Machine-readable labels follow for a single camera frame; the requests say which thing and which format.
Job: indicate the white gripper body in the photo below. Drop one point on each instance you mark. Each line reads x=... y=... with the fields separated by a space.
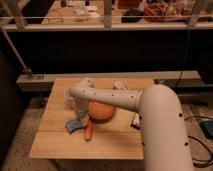
x=81 y=109

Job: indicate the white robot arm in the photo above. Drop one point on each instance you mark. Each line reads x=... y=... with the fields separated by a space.
x=164 y=135

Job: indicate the orange bowl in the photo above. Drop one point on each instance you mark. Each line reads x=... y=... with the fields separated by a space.
x=99 y=112

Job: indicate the orange carrot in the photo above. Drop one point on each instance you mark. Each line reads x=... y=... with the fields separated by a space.
x=88 y=131

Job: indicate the grey low beam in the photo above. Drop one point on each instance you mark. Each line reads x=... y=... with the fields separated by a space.
x=133 y=80

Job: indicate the metal diagonal rod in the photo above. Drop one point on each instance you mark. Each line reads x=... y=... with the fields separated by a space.
x=26 y=70

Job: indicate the black object on shelf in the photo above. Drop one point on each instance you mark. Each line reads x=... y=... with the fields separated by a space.
x=132 y=16

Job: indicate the red basket on shelf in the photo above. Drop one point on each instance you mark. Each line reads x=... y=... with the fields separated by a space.
x=160 y=13

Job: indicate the dark power adapter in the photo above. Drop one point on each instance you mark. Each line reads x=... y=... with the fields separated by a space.
x=207 y=128

